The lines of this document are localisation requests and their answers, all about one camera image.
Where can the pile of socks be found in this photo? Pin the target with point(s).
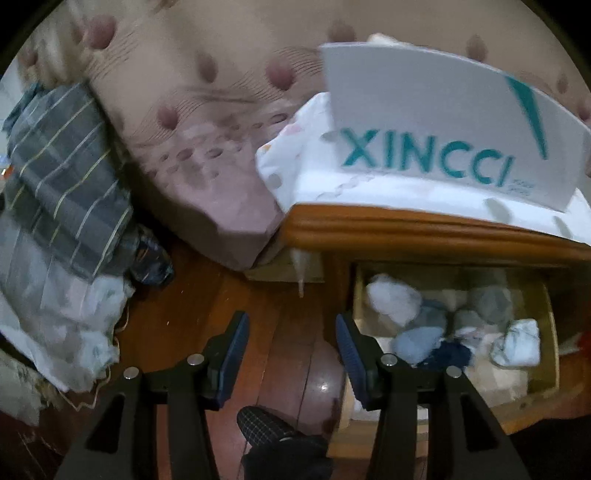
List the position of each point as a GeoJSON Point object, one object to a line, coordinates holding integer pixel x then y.
{"type": "Point", "coordinates": [392, 300]}

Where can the grey plaid blanket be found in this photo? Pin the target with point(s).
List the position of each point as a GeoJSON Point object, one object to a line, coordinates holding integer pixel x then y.
{"type": "Point", "coordinates": [60, 175]}

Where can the wooden nightstand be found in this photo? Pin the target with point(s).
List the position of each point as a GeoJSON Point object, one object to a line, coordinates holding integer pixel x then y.
{"type": "Point", "coordinates": [415, 230]}

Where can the white patterned cloth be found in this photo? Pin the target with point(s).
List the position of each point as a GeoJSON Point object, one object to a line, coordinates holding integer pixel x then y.
{"type": "Point", "coordinates": [300, 152]}

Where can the leaf print mattress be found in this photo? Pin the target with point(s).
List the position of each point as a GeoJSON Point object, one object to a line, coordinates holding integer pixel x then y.
{"type": "Point", "coordinates": [184, 69]}

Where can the floral patterned cloth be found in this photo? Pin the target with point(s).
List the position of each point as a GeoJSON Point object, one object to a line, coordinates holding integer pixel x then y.
{"type": "Point", "coordinates": [18, 387]}

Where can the white sheer cloth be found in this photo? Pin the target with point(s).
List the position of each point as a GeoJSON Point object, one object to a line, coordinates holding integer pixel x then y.
{"type": "Point", "coordinates": [55, 314]}

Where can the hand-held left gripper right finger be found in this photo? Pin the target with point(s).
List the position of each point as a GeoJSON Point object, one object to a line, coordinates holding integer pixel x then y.
{"type": "Point", "coordinates": [353, 364]}

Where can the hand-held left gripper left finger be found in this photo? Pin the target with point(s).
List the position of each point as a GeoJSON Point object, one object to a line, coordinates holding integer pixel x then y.
{"type": "Point", "coordinates": [233, 350]}

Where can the wooden drawer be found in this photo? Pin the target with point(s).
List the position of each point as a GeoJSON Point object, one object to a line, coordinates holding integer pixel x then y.
{"type": "Point", "coordinates": [550, 323]}

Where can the dark blue patterned cloth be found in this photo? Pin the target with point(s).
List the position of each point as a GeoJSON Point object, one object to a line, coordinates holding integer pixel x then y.
{"type": "Point", "coordinates": [150, 265]}

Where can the white shoe box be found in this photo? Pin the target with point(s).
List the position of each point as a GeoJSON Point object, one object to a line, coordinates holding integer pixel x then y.
{"type": "Point", "coordinates": [415, 101]}

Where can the light wooden bed base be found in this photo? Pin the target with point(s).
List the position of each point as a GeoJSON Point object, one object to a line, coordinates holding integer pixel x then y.
{"type": "Point", "coordinates": [277, 270]}

